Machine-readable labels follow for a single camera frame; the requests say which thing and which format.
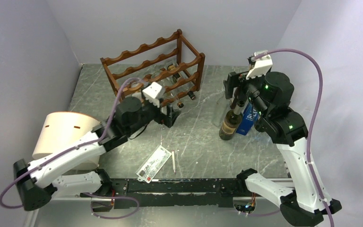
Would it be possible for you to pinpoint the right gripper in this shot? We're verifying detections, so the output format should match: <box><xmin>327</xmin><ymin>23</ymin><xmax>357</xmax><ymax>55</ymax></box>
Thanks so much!
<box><xmin>223</xmin><ymin>69</ymin><xmax>271</xmax><ymax>119</ymax></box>

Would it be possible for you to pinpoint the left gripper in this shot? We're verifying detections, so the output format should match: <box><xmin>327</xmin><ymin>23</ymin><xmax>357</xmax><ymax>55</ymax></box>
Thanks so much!
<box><xmin>127</xmin><ymin>96</ymin><xmax>181</xmax><ymax>135</ymax></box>

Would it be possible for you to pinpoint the clear bottle rack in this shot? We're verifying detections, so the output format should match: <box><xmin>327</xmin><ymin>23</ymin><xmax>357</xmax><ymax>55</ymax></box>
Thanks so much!
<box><xmin>211</xmin><ymin>94</ymin><xmax>232</xmax><ymax>127</ymax></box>

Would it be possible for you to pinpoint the green bottle brown label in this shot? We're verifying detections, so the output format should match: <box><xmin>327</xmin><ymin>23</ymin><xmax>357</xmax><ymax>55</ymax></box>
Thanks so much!
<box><xmin>219</xmin><ymin>100</ymin><xmax>245</xmax><ymax>140</ymax></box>

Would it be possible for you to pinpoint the blue square bottle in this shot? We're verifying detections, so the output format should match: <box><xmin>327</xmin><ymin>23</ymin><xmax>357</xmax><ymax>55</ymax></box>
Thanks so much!
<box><xmin>236</xmin><ymin>103</ymin><xmax>259</xmax><ymax>136</ymax></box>

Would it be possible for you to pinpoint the dark red wine bottle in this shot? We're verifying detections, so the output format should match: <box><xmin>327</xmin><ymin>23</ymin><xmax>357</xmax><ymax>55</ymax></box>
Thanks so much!
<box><xmin>230</xmin><ymin>64</ymin><xmax>252</xmax><ymax>109</ymax></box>

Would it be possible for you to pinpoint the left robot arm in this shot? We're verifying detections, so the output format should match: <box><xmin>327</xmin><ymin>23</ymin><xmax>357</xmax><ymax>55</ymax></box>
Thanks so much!
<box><xmin>13</xmin><ymin>96</ymin><xmax>181</xmax><ymax>211</ymax></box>

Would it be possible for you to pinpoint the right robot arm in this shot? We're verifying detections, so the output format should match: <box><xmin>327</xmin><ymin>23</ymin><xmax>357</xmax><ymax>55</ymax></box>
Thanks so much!
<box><xmin>224</xmin><ymin>71</ymin><xmax>342</xmax><ymax>227</ymax></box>

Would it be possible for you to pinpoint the clear bottle bottom row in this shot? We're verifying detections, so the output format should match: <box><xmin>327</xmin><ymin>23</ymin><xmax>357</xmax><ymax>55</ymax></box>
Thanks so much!
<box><xmin>130</xmin><ymin>79</ymin><xmax>185</xmax><ymax>109</ymax></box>

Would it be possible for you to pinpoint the wooden wine rack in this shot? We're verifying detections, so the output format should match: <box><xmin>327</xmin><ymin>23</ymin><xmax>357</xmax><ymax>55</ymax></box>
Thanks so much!
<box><xmin>100</xmin><ymin>29</ymin><xmax>205</xmax><ymax>106</ymax></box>

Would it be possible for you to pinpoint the white pen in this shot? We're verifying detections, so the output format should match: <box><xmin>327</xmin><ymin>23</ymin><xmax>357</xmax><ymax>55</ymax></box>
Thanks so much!
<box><xmin>171</xmin><ymin>150</ymin><xmax>176</xmax><ymax>174</ymax></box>

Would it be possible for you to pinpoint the white printed card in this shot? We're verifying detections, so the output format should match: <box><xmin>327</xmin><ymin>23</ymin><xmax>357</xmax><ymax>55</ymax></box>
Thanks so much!
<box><xmin>136</xmin><ymin>145</ymin><xmax>172</xmax><ymax>183</ymax></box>

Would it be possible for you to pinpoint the white cylindrical container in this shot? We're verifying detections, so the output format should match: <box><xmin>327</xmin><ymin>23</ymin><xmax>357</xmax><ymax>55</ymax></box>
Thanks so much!
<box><xmin>32</xmin><ymin>112</ymin><xmax>100</xmax><ymax>160</ymax></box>

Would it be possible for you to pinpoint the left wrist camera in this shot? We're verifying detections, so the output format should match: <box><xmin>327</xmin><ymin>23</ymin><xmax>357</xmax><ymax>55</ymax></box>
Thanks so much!
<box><xmin>142</xmin><ymin>82</ymin><xmax>165</xmax><ymax>108</ymax></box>

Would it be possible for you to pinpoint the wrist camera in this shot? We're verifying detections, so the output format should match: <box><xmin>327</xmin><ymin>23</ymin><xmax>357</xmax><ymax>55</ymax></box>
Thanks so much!
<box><xmin>246</xmin><ymin>50</ymin><xmax>273</xmax><ymax>80</ymax></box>
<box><xmin>142</xmin><ymin>82</ymin><xmax>165</xmax><ymax>108</ymax></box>

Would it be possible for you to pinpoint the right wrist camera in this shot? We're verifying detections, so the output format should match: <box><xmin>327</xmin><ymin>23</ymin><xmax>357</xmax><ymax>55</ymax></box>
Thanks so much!
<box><xmin>246</xmin><ymin>50</ymin><xmax>273</xmax><ymax>80</ymax></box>

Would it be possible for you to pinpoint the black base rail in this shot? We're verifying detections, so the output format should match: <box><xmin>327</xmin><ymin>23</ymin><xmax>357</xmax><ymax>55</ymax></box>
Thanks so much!
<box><xmin>92</xmin><ymin>169</ymin><xmax>252</xmax><ymax>209</ymax></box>

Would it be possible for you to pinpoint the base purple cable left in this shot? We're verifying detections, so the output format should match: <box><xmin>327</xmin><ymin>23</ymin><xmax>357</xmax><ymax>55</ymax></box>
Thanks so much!
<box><xmin>84</xmin><ymin>192</ymin><xmax>140</xmax><ymax>220</ymax></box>

